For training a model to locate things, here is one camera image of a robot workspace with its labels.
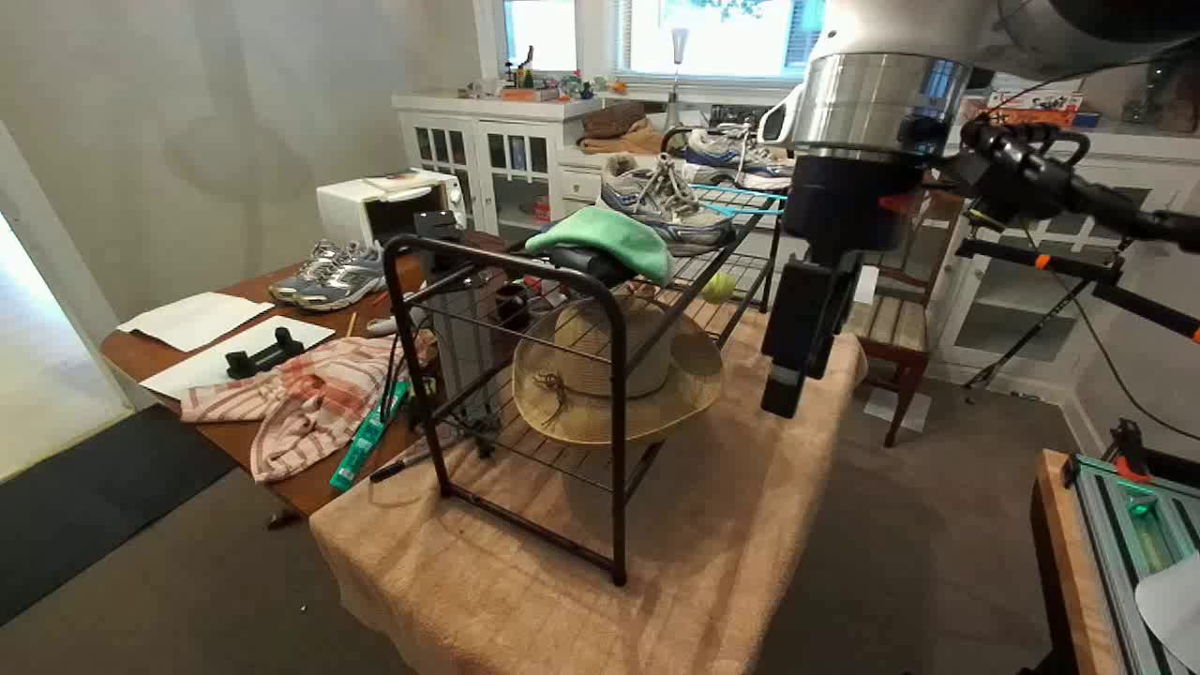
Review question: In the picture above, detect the red striped white jersey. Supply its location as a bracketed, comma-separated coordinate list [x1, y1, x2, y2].
[180, 332, 416, 487]

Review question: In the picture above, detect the small black dumbbell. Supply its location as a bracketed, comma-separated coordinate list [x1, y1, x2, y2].
[222, 325, 310, 384]

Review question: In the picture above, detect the brown fabric bag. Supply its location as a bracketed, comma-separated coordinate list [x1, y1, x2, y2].
[577, 100, 654, 161]

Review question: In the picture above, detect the white cabinet with drawers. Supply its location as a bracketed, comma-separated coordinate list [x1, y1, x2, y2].
[391, 89, 616, 240]

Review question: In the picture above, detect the white wall shelf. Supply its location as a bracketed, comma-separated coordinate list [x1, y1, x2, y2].
[931, 125, 1200, 390]

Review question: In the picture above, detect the bright window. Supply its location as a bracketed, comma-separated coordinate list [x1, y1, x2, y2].
[497, 0, 829, 86]

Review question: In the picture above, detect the aluminium rail frame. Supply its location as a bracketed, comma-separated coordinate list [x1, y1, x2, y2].
[1060, 447, 1200, 675]

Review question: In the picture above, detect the white open box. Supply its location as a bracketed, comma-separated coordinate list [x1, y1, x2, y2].
[310, 165, 467, 256]

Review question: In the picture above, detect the brown wooden chair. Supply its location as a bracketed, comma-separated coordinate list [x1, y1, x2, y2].
[857, 184, 970, 449]

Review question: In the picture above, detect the dark floor mat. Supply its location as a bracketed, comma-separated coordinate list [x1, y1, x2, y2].
[0, 406, 240, 631]

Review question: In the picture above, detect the white paper sheet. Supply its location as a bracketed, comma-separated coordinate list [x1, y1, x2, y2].
[112, 289, 276, 356]
[137, 311, 337, 406]

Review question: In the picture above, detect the black metal wire rack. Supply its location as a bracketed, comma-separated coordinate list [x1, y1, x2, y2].
[377, 204, 785, 590]

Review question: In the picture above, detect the grey blue sneaker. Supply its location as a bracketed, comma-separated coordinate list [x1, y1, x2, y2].
[596, 165, 737, 249]
[270, 244, 361, 311]
[661, 125, 802, 179]
[315, 240, 395, 316]

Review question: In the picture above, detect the woven straw hat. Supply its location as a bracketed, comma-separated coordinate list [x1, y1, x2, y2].
[507, 292, 726, 449]

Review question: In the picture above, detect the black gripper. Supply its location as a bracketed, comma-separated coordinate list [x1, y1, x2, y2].
[756, 146, 935, 424]

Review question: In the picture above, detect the black tripod with orange clamps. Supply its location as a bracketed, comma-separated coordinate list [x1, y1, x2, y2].
[952, 110, 1200, 406]

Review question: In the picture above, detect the white lamp on stand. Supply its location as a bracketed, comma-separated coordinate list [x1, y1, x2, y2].
[661, 27, 695, 127]

